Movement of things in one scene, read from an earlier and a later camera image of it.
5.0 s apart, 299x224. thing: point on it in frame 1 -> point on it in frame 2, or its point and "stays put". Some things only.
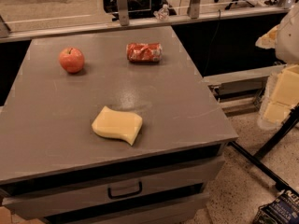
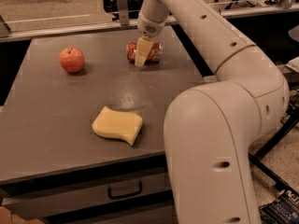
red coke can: (149, 52) stays put
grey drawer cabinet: (111, 128) stays put
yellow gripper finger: (281, 96) -> (149, 29)
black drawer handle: (140, 189) stays put
